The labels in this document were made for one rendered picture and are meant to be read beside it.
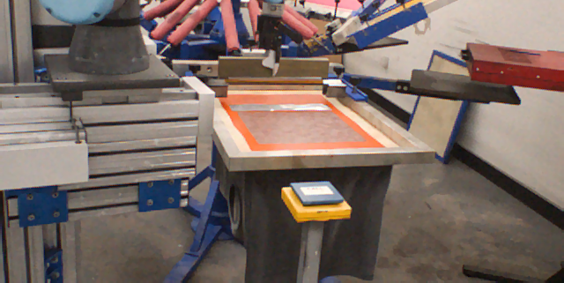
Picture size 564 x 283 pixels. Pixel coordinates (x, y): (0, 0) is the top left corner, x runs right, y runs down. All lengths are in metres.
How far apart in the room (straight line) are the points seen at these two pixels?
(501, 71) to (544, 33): 1.46
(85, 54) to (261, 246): 0.83
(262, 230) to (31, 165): 0.83
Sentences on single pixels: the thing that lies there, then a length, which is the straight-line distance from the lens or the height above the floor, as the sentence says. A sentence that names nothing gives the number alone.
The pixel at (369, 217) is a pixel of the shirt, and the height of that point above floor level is 0.74.
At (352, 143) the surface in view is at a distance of 1.74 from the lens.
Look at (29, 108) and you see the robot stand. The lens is 1.13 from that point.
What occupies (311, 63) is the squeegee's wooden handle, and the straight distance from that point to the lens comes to 2.13.
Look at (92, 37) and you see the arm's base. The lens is 1.12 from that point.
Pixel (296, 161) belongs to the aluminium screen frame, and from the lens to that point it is 1.51.
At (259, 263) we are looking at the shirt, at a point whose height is 0.62.
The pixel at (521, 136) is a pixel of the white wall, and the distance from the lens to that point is 4.10.
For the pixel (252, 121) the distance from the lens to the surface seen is 1.86.
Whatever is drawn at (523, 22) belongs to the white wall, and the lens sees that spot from 4.11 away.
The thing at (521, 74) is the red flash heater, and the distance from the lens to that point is 2.55.
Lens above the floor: 1.53
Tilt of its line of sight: 18 degrees down
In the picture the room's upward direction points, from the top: 5 degrees clockwise
